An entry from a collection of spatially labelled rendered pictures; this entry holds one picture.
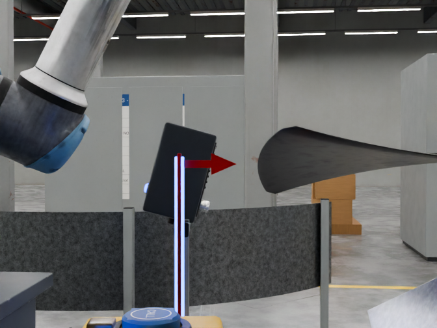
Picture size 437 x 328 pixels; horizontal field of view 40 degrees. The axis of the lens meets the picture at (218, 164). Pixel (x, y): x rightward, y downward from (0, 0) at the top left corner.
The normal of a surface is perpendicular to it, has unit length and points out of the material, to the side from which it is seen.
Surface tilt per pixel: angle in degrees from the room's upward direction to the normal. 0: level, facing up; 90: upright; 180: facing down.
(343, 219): 90
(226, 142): 90
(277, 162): 161
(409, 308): 55
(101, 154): 90
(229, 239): 90
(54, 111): 108
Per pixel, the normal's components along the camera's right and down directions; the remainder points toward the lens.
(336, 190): -0.11, 0.02
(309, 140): -0.12, 0.97
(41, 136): 0.34, 0.22
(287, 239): 0.61, 0.02
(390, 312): -0.65, -0.56
